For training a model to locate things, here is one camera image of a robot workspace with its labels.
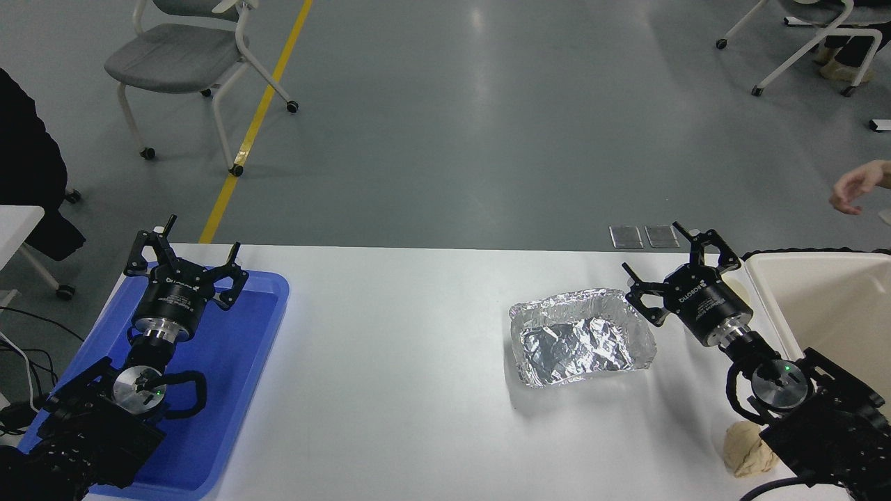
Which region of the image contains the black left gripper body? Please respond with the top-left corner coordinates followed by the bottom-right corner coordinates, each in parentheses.
top-left (132, 263), bottom-right (218, 333)

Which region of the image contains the crumpled tan paper ball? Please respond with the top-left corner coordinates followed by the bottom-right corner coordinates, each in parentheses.
top-left (722, 421), bottom-right (779, 478)

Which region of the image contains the large pale bin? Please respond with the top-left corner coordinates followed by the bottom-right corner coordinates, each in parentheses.
top-left (743, 252), bottom-right (891, 411)

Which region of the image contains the white cable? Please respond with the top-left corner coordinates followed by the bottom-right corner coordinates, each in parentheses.
top-left (0, 331), bottom-right (42, 411)

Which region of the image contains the person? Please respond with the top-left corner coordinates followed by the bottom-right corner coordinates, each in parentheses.
top-left (813, 0), bottom-right (891, 85)
top-left (0, 68), bottom-right (88, 262)

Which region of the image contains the black braided cable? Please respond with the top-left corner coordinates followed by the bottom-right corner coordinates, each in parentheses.
top-left (741, 246), bottom-right (891, 257)

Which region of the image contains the grey chair with white frame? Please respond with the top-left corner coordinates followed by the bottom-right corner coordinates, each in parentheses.
top-left (104, 0), bottom-right (300, 177)

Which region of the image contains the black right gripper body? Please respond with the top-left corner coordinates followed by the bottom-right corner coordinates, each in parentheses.
top-left (665, 264), bottom-right (749, 336)

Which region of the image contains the white-framed chair on casters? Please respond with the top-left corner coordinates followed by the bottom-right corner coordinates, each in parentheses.
top-left (716, 0), bottom-right (891, 97)

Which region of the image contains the crumpled foil tray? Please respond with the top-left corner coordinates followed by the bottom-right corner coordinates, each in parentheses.
top-left (508, 287), bottom-right (659, 388)

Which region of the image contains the blue plastic tray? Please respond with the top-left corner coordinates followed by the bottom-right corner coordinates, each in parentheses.
top-left (17, 263), bottom-right (290, 500)

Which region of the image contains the person's hand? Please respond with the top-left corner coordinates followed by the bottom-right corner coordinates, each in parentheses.
top-left (830, 166), bottom-right (882, 215)

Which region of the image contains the white paper cup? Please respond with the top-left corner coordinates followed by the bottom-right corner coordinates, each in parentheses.
top-left (722, 267), bottom-right (752, 304)

